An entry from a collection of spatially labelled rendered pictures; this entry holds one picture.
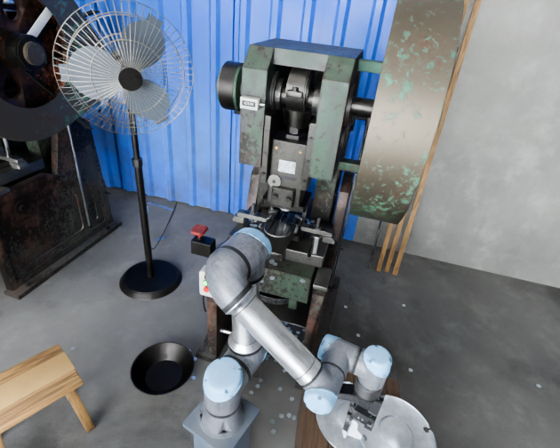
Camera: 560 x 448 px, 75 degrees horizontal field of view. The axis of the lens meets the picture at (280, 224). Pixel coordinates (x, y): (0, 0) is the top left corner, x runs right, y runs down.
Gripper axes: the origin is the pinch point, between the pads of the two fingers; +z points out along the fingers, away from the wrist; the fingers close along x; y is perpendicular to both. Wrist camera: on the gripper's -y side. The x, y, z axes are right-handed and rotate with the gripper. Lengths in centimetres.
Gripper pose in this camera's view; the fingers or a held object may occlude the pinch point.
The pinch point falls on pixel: (347, 424)
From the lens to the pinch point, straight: 134.4
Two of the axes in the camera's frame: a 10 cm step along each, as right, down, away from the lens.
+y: 8.6, 3.3, -3.9
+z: -0.9, 8.5, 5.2
